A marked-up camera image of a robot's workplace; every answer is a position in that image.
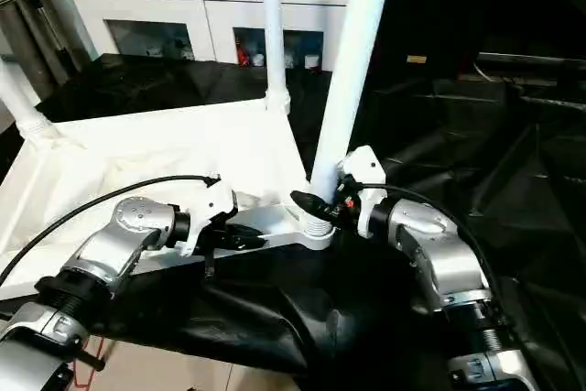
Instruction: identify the black bench with silver rail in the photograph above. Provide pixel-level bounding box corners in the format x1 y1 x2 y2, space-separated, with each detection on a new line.
474 49 586 110

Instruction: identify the red floor cable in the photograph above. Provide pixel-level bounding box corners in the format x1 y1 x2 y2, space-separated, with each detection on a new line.
71 343 107 388

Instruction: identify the white plastic table top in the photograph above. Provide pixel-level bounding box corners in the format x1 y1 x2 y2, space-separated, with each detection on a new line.
0 98 340 302

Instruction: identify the black plastic mat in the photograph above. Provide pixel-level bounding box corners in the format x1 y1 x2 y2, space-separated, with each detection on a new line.
0 50 586 391

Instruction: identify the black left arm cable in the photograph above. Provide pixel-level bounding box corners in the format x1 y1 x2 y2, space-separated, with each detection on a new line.
0 174 222 289

